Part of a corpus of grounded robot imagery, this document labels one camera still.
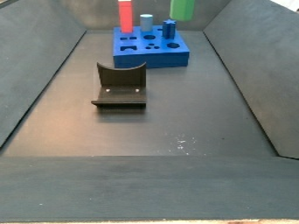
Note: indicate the blue peg board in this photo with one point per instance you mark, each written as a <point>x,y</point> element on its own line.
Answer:
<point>145,47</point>

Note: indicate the dark blue star peg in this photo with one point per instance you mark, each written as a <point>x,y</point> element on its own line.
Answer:
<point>168,28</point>

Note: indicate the green hexagon peg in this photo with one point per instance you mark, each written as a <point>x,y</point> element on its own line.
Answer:
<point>181,9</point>

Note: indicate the red square peg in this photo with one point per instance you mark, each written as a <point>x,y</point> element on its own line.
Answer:
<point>125,15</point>

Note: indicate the black curved holder stand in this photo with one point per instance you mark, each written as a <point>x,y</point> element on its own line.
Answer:
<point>121,86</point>

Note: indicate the light blue round peg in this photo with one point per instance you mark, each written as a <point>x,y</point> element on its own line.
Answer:
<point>145,22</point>

